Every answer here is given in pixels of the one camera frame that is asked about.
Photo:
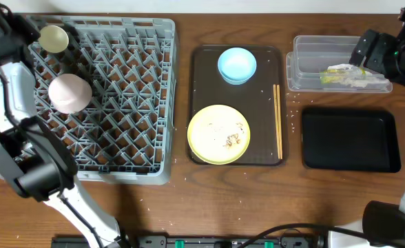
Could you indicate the white cup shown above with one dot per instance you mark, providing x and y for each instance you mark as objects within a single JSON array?
[{"x": 53, "y": 39}]

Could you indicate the white paper napkin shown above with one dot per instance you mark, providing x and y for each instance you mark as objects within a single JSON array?
[{"x": 369, "y": 79}]

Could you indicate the left wooden chopstick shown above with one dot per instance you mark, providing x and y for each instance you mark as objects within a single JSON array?
[{"x": 275, "y": 102}]

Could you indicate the yellow plate with leftovers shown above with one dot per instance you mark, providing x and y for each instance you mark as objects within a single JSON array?
[{"x": 218, "y": 134}]

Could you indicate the light blue saucer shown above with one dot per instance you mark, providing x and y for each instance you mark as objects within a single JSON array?
[{"x": 236, "y": 65}]

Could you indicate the black plastic tray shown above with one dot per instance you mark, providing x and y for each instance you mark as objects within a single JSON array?
[{"x": 350, "y": 139}]

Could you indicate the clear plastic waste bin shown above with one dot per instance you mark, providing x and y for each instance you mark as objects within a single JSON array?
[{"x": 313, "y": 54}]

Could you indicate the grey plastic dishwasher rack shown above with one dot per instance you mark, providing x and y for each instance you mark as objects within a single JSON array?
[{"x": 125, "y": 133}]

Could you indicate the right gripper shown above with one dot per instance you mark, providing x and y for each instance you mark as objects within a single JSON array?
[{"x": 362, "y": 48}]

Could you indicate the right wooden chopstick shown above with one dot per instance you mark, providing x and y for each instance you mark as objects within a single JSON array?
[{"x": 279, "y": 121}]

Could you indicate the pink bowl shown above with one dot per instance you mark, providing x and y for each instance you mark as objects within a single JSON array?
[{"x": 69, "y": 93}]

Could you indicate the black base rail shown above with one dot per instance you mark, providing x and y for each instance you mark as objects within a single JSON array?
[{"x": 290, "y": 241}]

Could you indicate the dark brown serving tray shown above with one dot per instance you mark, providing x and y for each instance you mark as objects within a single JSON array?
[{"x": 253, "y": 99}]

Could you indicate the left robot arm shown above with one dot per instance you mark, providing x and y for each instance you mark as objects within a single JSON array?
[{"x": 33, "y": 161}]

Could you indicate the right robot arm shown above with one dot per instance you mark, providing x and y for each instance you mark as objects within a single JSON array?
[{"x": 382, "y": 224}]

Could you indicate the wooden chopstick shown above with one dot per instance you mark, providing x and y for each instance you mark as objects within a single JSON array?
[
  {"x": 275, "y": 102},
  {"x": 279, "y": 121}
]

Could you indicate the green yellow snack wrapper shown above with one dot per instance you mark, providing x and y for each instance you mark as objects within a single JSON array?
[{"x": 344, "y": 76}]

